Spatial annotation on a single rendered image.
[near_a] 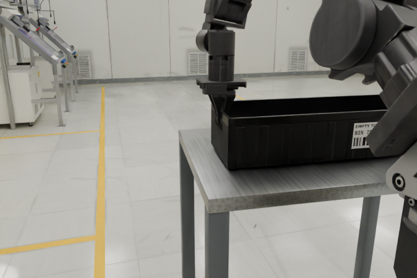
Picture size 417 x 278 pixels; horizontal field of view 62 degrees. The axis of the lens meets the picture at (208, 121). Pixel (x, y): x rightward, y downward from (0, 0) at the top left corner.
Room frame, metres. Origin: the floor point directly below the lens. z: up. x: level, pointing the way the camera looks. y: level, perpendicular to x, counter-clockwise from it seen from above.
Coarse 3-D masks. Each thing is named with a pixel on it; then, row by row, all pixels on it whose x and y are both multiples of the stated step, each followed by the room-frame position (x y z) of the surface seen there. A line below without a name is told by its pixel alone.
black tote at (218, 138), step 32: (352, 96) 0.93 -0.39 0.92; (224, 128) 0.72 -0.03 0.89; (256, 128) 0.70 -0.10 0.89; (288, 128) 0.71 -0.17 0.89; (320, 128) 0.73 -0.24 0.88; (352, 128) 0.74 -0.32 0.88; (224, 160) 0.72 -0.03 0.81; (256, 160) 0.70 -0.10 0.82; (288, 160) 0.71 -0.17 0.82; (320, 160) 0.73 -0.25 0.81
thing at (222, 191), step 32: (192, 160) 0.75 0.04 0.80; (352, 160) 0.75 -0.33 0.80; (384, 160) 0.75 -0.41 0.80; (192, 192) 0.97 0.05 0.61; (224, 192) 0.59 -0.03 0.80; (256, 192) 0.59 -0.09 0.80; (288, 192) 0.60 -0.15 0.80; (320, 192) 0.61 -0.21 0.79; (352, 192) 0.62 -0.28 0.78; (384, 192) 0.64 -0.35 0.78; (192, 224) 0.97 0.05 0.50; (224, 224) 0.57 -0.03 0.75; (192, 256) 0.97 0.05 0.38; (224, 256) 0.57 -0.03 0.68
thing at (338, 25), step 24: (336, 0) 0.37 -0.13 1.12; (360, 0) 0.34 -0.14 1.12; (384, 0) 0.41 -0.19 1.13; (408, 0) 0.38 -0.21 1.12; (312, 24) 0.40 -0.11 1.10; (336, 24) 0.36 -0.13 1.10; (360, 24) 0.33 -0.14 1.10; (312, 48) 0.39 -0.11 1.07; (336, 48) 0.35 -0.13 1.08; (360, 48) 0.33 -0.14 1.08
